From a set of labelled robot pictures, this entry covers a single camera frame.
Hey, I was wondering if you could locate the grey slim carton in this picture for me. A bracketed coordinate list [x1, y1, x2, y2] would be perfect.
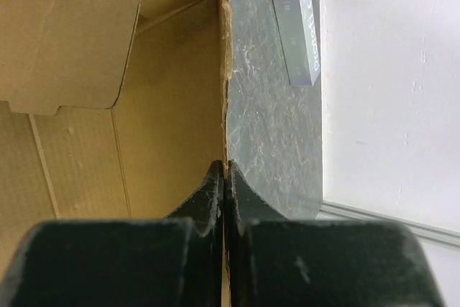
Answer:
[272, 0, 321, 86]

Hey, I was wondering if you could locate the brown cardboard box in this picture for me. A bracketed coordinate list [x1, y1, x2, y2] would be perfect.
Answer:
[1, 0, 232, 280]

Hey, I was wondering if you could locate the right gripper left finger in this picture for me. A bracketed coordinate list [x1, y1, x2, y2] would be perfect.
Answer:
[1, 161, 224, 306]

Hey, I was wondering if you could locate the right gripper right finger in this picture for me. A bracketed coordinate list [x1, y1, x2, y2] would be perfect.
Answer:
[224, 162, 444, 306]

